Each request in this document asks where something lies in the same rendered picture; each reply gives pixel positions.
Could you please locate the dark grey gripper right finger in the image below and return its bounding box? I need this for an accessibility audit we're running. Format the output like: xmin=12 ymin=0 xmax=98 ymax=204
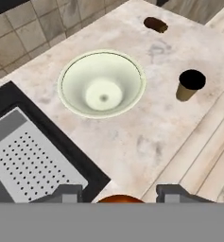
xmin=155 ymin=183 xmax=215 ymax=204

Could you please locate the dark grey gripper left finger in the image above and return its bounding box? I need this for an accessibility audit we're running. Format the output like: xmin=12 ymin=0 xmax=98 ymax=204
xmin=29 ymin=183 xmax=83 ymax=204

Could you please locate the black sink with grey tray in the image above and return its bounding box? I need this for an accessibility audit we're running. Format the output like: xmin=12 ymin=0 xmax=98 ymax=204
xmin=0 ymin=80 xmax=112 ymax=204

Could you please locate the pale green bowl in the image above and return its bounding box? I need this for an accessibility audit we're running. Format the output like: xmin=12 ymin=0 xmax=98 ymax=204
xmin=57 ymin=48 xmax=147 ymax=120

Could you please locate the orange-red round fruit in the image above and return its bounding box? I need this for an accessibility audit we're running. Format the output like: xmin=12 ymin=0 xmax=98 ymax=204
xmin=96 ymin=194 xmax=146 ymax=204

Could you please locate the tan cup with dark inside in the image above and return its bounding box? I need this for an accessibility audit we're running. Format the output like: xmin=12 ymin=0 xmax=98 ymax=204
xmin=175 ymin=69 xmax=207 ymax=103

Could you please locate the brown oval bread roll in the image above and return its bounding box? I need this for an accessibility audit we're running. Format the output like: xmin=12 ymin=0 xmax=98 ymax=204
xmin=143 ymin=16 xmax=169 ymax=34

